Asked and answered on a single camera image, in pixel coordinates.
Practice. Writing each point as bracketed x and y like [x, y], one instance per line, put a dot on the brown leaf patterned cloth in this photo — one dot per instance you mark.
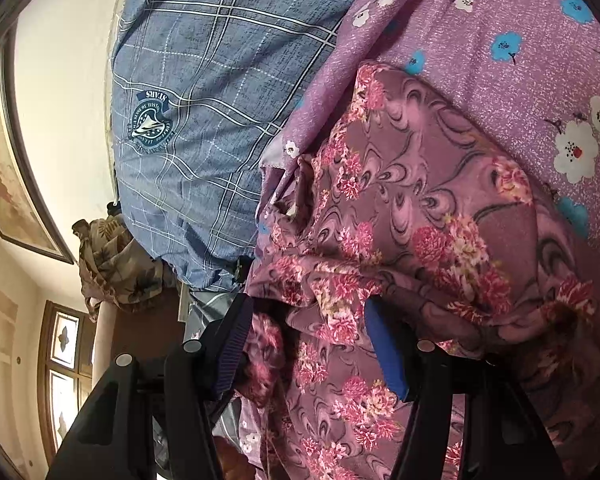
[115, 268]

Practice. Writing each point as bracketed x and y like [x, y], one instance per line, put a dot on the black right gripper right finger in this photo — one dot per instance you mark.
[468, 417]

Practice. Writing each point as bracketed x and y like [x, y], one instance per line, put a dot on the blue plaid pillow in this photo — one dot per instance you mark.
[199, 90]

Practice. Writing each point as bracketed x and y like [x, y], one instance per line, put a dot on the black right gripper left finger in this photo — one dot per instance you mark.
[184, 393]

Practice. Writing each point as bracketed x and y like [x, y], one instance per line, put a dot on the wooden glass panel door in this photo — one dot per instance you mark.
[65, 371]

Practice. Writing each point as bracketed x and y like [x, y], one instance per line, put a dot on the maroon floral patterned garment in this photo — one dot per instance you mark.
[408, 201]

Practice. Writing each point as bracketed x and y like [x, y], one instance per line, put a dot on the framed wall picture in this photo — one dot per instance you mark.
[24, 218]

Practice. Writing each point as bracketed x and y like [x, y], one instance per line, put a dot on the purple flowered cloth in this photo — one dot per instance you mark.
[525, 71]

